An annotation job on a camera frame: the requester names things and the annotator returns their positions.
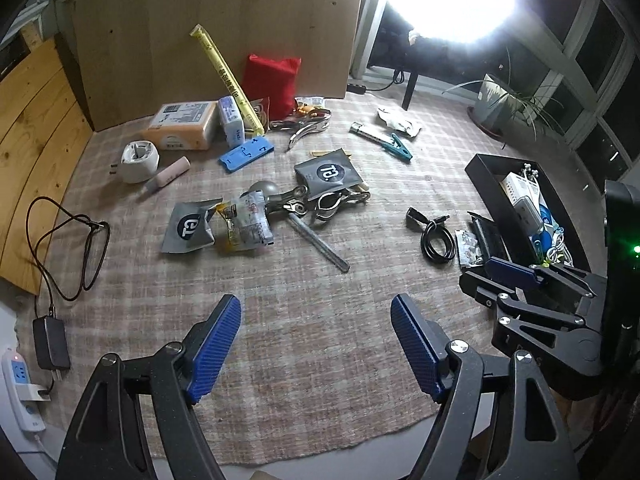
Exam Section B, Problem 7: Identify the potted plant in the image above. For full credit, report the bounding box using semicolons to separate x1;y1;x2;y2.
442;46;568;150

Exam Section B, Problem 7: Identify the black table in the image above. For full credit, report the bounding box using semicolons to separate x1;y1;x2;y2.
374;62;453;112

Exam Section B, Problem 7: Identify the white framed window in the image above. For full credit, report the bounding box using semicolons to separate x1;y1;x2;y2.
505;0;640;196
0;0;76;61

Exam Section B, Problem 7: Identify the white crumpled packet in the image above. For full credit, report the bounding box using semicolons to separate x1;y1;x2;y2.
375;106;424;139

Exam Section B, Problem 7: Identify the black adapter cable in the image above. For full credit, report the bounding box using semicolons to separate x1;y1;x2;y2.
24;196;112;320

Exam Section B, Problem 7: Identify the yellow long packet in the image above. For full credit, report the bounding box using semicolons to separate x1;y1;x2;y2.
189;24;267;137

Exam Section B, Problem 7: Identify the black floor power strip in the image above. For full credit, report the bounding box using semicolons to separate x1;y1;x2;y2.
346;67;407;97

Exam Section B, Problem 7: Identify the blue power strip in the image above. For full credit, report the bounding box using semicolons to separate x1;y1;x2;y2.
218;136;276;173

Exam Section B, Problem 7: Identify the grey foil pouch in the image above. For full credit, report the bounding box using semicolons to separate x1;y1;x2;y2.
293;147;362;201
160;199;221;257

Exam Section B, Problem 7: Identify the brown cardboard sheet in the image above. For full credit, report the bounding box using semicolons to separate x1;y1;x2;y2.
70;0;368;133

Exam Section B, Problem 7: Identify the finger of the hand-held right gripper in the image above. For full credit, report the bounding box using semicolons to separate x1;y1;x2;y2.
459;270;592;352
486;255;610;307

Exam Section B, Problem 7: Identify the pink tube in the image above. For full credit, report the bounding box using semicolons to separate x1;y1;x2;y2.
141;156;191;197

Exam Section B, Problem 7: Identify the metal scoop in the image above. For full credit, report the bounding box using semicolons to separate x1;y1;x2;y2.
240;179;310;216

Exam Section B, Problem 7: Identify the black container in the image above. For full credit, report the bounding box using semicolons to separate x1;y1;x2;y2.
464;153;592;283

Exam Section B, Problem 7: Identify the orange tissue pack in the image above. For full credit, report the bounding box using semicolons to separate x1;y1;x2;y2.
139;101;219;152

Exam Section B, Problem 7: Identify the clear snack packet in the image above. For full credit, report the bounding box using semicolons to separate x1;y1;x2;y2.
214;193;277;252

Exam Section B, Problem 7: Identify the grey metal rod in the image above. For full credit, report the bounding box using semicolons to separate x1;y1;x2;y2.
287;214;351;275

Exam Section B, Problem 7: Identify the silver foil blister pack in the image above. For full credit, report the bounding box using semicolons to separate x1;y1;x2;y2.
455;229;485;267

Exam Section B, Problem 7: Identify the black power adapter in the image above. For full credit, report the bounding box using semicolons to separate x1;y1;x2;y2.
32;315;72;372

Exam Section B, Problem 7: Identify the dotted white tissue pack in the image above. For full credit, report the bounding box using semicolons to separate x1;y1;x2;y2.
217;95;247;145

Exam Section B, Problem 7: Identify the wooden board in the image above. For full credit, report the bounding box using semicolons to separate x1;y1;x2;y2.
0;35;95;297

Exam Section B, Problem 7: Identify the black comb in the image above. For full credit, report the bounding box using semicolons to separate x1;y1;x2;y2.
466;211;510;262

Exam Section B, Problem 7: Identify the white rectangular box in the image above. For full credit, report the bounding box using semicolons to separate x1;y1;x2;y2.
501;171;545;228

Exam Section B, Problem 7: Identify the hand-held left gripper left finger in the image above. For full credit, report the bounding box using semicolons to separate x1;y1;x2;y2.
56;294;243;480

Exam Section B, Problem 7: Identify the red cloth bag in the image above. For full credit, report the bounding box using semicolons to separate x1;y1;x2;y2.
242;53;302;121

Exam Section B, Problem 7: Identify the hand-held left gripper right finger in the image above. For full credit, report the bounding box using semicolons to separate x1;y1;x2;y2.
390;293;585;480

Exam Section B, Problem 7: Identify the orange candy pack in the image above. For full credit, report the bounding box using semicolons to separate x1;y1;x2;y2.
294;95;327;121

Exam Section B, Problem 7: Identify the black usb cable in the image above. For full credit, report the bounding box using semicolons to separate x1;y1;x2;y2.
405;206;458;266

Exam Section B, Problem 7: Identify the silver hole punch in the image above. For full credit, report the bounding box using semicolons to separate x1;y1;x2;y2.
269;109;334;153

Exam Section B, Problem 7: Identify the white wall power strip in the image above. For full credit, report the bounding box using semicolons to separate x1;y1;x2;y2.
0;349;52;435

